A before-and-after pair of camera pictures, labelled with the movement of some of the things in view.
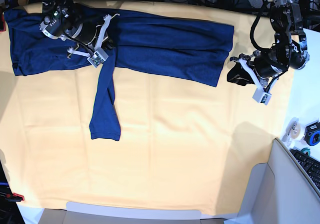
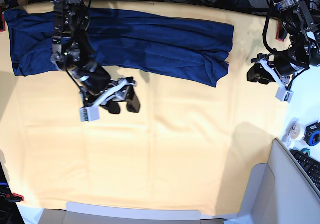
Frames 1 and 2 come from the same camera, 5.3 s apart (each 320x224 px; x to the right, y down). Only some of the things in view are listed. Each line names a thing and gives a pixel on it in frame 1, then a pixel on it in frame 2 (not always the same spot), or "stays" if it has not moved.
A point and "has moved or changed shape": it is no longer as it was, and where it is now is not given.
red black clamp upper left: (2, 24) stays
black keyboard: (311, 165) stays
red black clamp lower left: (14, 197) stays
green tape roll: (306, 149) stays
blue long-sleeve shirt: (192, 51) has moved or changed shape
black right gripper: (265, 67) to (282, 64)
